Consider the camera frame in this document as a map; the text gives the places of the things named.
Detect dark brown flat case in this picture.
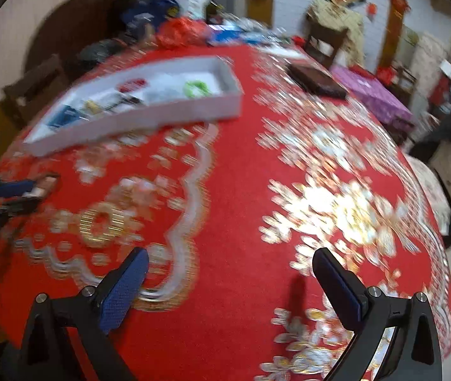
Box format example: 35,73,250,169
287,63,349,101

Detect brown arched panel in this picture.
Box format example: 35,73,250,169
23,0,119,88

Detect grey braided bracelet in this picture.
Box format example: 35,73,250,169
100,92,144,109

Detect red bead bracelet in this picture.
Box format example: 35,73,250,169
116,79,147,93

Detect gold spiral hair tie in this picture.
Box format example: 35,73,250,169
78,202,131,249

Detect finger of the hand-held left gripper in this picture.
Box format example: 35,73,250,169
0,178,37,209
0,199,41,249

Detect blue packets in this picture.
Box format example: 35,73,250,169
209,28,246,46

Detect red plastic bag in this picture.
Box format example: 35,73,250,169
156,17,210,48

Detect dark wooden chair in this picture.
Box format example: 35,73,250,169
302,20,349,68

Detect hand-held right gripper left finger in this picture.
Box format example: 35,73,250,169
0,247,150,381

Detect floral draped cloth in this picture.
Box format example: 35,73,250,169
307,0,365,64

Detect purple tablecloth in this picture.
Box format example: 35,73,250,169
330,65,414,128

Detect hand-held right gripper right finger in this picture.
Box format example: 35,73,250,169
313,247,444,381

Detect blue hair claw clip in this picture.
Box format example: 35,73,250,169
47,105,81,130

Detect white cardboard tray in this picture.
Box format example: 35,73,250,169
21,56,244,157

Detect brown wooden chair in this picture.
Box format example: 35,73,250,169
1,53,71,128

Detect red floral tablecloth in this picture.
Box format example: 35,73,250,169
0,42,451,381

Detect black plastic bag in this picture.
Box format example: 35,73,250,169
67,39,125,74

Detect blue bag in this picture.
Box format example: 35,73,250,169
120,0,180,32

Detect white shell disc hair clip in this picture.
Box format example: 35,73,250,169
23,172,61,203

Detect dark glass bottle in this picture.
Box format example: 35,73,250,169
205,2,222,24

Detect green bead bracelet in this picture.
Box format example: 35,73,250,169
183,80,212,98

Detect pale covered appliance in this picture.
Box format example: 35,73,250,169
402,28,451,84

